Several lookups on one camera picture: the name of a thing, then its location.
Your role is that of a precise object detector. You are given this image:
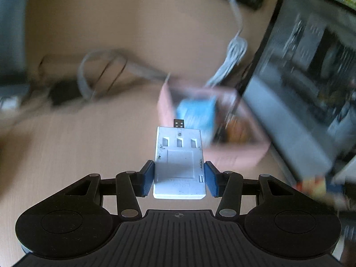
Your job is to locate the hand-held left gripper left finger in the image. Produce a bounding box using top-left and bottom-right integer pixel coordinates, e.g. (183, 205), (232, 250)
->
(63, 160), (156, 220)

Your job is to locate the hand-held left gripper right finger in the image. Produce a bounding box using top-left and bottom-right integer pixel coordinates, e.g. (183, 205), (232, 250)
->
(204, 161), (295, 219)

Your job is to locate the white usb hub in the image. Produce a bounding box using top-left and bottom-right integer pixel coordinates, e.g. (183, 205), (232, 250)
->
(153, 119), (208, 200)

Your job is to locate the pink cardboard box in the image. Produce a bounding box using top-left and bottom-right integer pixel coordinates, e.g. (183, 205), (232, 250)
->
(157, 78), (271, 170)

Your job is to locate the colourful blurred packet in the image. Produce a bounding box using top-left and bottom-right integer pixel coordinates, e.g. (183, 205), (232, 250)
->
(295, 174), (348, 209)

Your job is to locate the black power adapter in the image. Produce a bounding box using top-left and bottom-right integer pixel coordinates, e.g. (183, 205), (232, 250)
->
(49, 79), (82, 106)

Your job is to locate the black framed monitor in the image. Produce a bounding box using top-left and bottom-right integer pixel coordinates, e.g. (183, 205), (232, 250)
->
(241, 0), (356, 181)

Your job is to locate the grey cable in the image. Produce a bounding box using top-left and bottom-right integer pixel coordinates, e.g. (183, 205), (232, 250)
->
(78, 50), (167, 101)

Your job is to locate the white bundled cable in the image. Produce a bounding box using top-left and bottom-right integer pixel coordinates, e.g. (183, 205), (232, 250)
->
(204, 0), (248, 88)

